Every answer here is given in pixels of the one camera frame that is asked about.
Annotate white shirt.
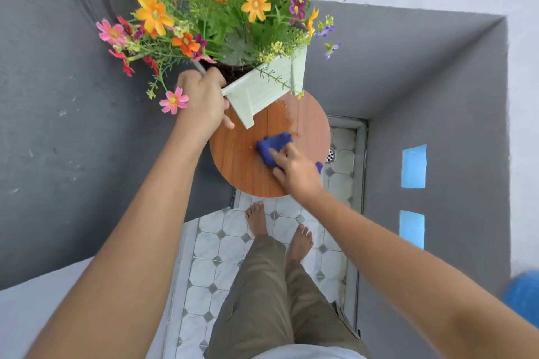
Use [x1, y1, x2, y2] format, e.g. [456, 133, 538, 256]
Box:
[252, 344, 368, 359]

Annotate olive green trousers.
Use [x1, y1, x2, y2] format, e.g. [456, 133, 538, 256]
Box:
[206, 234, 372, 359]

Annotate person's left foot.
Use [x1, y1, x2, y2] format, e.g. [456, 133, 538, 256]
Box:
[245, 201, 269, 238]

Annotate dark soil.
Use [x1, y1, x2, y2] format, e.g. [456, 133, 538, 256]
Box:
[201, 61, 256, 85]

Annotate person's right forearm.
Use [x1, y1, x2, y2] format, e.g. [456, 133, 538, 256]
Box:
[300, 190, 539, 359]

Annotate white wooden planter box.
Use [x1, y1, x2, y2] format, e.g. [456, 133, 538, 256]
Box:
[191, 44, 308, 130]

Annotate person's right hand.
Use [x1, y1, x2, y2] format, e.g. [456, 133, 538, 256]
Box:
[269, 143, 325, 204]

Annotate blue cleaning cloth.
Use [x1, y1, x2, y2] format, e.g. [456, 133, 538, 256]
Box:
[256, 132, 324, 174]

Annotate colourful artificial flower bunch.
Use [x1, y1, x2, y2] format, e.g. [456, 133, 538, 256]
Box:
[96, 0, 361, 115]

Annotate person's left hand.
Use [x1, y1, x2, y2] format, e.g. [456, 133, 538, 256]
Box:
[175, 67, 236, 141]

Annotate person's right foot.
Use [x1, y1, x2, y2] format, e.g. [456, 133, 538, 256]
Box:
[286, 224, 314, 263]

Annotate blue plastic container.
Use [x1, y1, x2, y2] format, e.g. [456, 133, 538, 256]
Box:
[502, 270, 539, 330]

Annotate person's left forearm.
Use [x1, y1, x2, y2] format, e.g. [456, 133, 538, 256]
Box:
[25, 121, 221, 359]

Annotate round wooden stool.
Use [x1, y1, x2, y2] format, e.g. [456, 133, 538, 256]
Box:
[209, 91, 332, 199]

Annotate person's foot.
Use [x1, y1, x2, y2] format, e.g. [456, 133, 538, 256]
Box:
[245, 201, 269, 238]
[286, 224, 314, 263]

